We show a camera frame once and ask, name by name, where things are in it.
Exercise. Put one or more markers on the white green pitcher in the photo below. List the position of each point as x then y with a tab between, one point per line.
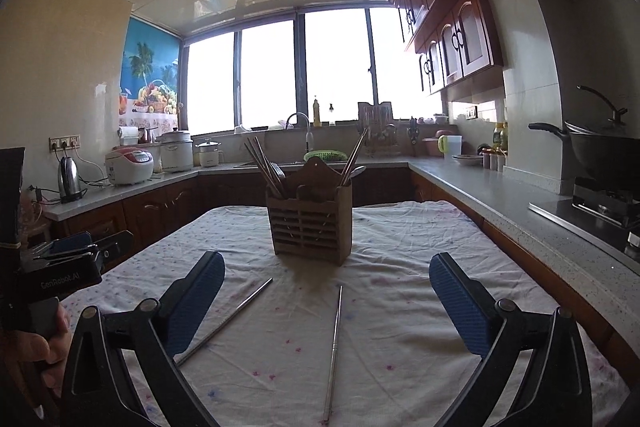
450	145

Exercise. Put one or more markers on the diagonal dark wooden chopstick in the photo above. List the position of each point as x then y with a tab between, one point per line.
272	173

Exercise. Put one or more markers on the large white cooker pot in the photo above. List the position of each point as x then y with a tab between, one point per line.
176	151

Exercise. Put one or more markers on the white plate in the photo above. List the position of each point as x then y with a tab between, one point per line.
468	160

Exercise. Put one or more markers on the steel electric kettle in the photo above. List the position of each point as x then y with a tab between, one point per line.
69	187

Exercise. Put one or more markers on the paper towel roll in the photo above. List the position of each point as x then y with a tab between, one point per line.
128	135

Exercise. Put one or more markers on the gas stove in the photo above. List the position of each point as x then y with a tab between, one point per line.
607	218

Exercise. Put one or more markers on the white red rice cooker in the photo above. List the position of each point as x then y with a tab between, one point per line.
128	166

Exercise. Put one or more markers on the yellow oil bottle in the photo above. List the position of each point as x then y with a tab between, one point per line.
500	137

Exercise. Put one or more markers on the dish drying rack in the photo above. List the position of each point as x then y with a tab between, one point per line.
378	122

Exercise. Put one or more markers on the person's left hand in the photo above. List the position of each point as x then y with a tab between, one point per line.
35	364

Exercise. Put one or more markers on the wall power outlet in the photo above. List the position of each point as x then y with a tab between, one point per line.
63	143

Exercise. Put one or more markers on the dish soap bottle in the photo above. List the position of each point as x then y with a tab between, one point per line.
316	118

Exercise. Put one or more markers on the wooden upper cabinets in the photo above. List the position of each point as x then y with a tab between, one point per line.
457	45

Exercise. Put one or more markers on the sink faucet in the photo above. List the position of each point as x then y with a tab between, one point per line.
302	123

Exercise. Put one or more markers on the wooden utensil holder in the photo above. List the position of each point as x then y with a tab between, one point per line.
311	216

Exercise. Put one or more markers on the pink basin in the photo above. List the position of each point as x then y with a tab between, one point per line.
431	144

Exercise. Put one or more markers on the black wok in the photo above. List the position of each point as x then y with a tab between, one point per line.
609	157

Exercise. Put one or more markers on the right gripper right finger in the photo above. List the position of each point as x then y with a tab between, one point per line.
555	388

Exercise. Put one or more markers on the metal spoon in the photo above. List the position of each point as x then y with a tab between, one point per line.
356	172

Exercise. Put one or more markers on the tropical fruit poster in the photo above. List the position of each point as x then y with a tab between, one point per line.
150	66

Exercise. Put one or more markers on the green colander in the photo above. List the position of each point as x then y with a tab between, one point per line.
326	155

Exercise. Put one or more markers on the wooden chopstick pair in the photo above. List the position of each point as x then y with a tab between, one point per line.
249	145
350	161

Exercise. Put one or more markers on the small white slow cooker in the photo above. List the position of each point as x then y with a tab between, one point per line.
209	154

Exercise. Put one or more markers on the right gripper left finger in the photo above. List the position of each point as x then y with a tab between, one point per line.
98	389

